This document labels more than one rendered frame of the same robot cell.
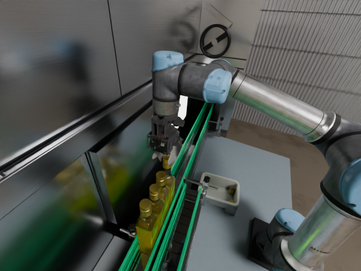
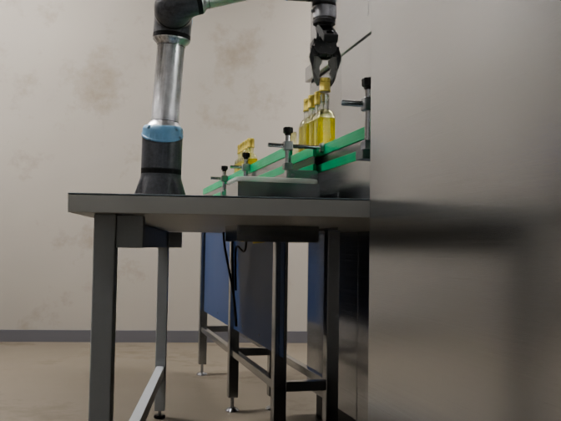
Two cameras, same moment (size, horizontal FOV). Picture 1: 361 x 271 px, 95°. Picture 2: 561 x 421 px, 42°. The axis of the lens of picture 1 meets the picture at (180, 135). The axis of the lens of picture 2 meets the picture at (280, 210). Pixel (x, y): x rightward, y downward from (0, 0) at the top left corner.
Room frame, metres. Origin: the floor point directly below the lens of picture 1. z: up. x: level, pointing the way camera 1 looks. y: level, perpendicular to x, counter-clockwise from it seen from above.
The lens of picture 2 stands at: (2.34, -1.20, 0.66)
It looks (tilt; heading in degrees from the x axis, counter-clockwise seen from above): 3 degrees up; 150
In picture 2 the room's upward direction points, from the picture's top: 1 degrees clockwise
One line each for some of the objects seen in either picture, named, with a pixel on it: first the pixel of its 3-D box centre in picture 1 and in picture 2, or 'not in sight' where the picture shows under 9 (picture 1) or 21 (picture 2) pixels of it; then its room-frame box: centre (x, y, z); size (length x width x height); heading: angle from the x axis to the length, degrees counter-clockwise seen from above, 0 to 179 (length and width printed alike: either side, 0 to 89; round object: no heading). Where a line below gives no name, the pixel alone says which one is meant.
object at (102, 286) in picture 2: not in sight; (150, 351); (0.35, -0.48, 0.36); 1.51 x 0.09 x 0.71; 155
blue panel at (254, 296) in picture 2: not in sight; (255, 276); (-0.29, 0.19, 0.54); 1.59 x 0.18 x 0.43; 165
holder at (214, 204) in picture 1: (213, 191); (280, 200); (0.63, -0.22, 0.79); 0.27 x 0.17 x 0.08; 75
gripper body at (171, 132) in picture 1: (164, 130); (323, 39); (0.42, 0.05, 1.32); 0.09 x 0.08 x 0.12; 159
